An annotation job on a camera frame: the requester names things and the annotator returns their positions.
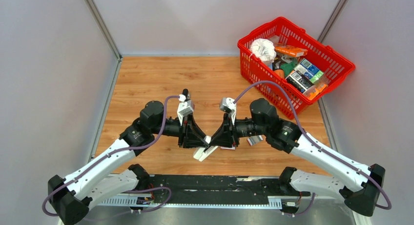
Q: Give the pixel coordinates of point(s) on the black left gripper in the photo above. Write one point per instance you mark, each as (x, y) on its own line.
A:
(191, 135)

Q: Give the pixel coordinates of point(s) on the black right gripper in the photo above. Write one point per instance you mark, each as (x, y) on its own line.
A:
(226, 136)

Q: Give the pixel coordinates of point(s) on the white stapler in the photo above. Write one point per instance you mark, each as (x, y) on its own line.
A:
(201, 153)

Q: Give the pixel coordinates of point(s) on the grey stapler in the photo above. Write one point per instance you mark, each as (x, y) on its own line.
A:
(185, 95)

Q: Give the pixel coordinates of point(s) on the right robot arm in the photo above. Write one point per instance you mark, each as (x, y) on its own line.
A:
(357, 185)

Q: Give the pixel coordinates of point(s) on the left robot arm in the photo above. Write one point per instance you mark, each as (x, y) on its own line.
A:
(113, 152)

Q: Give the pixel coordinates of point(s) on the red white staple box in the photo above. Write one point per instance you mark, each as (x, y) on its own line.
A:
(228, 148)

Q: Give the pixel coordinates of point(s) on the open staple box tray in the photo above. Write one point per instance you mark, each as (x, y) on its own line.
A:
(254, 140)

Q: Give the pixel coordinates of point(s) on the black white box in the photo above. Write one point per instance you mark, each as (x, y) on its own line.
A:
(300, 82)

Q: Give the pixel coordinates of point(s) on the white crumpled bag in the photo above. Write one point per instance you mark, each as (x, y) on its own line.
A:
(264, 50)

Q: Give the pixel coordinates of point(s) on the red plastic basket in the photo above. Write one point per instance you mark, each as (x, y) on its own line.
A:
(284, 96)

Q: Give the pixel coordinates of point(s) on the blue green box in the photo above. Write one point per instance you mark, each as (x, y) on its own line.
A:
(309, 70)

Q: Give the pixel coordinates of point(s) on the orange box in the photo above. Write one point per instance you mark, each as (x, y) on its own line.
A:
(290, 50)

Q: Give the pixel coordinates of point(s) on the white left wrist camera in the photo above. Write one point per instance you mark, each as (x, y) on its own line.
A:
(184, 109)

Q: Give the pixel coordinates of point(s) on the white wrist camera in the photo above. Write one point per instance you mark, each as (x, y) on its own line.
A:
(184, 109)
(228, 105)

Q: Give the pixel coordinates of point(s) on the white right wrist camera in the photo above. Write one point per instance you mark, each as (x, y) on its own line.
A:
(228, 105)

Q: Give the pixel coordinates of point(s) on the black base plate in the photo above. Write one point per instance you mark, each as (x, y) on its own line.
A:
(218, 190)

